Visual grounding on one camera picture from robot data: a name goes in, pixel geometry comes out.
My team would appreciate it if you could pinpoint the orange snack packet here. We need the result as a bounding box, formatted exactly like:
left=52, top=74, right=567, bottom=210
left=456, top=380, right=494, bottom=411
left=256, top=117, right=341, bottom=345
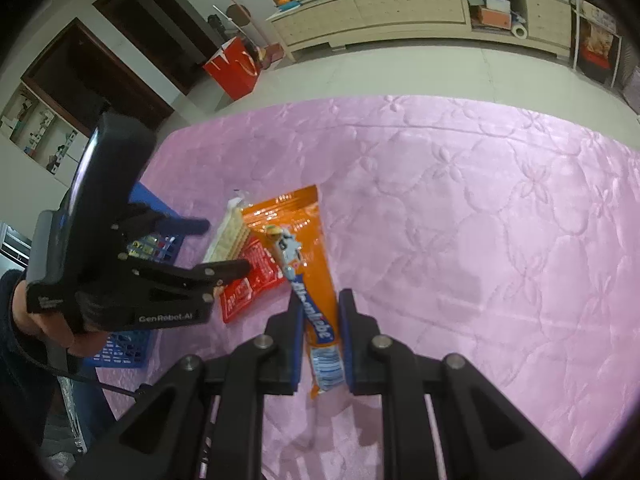
left=242, top=185, right=337, bottom=306

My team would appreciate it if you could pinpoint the black cable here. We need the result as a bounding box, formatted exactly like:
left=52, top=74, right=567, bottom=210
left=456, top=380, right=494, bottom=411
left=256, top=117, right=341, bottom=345
left=14, top=327, right=153, bottom=403

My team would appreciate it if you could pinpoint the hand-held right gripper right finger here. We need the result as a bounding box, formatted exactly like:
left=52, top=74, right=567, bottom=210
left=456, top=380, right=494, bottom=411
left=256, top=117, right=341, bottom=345
left=339, top=288, right=583, bottom=480

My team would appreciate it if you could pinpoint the person's left hand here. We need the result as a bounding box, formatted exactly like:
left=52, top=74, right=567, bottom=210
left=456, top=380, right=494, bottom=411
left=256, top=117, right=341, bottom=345
left=10, top=281, right=109, bottom=357

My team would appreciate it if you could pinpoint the white wall shelf unit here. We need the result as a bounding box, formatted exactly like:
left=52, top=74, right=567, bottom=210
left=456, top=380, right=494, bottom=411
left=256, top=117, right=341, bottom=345
left=0, top=82, right=82, bottom=187

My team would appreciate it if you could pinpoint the white metal rack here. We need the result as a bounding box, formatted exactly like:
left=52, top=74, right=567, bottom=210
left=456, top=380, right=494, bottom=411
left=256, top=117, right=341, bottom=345
left=569, top=0, right=627, bottom=90

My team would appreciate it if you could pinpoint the red snack packet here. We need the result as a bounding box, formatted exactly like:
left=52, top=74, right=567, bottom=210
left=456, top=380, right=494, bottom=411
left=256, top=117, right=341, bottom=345
left=219, top=237, right=287, bottom=324

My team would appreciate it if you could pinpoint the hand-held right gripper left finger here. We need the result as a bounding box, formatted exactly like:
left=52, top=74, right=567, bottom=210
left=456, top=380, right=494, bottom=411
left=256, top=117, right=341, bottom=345
left=65, top=289, right=307, bottom=480

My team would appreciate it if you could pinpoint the blue plastic basket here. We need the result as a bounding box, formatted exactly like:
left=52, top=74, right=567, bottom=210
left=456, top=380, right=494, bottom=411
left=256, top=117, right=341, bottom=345
left=84, top=182, right=187, bottom=370

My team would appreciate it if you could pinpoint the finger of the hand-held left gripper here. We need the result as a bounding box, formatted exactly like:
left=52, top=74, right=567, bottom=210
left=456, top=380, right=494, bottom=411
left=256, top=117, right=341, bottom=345
left=135, top=258, right=251, bottom=306
left=117, top=204, right=211, bottom=244

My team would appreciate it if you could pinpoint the red paper bag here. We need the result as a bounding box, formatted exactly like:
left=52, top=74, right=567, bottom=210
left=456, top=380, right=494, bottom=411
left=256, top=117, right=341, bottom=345
left=202, top=37, right=262, bottom=102

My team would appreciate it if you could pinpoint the beige TV cabinet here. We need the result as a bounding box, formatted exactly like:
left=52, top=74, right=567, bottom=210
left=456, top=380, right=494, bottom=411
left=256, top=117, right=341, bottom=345
left=265, top=0, right=576, bottom=59

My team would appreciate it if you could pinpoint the cream wafer packet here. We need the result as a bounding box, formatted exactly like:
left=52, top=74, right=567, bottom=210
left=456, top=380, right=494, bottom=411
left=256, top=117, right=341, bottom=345
left=202, top=187, right=251, bottom=264

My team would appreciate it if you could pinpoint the orange blue candy stick packet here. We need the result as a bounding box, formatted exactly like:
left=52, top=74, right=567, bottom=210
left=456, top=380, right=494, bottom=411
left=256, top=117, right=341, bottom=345
left=265, top=225, right=347, bottom=401

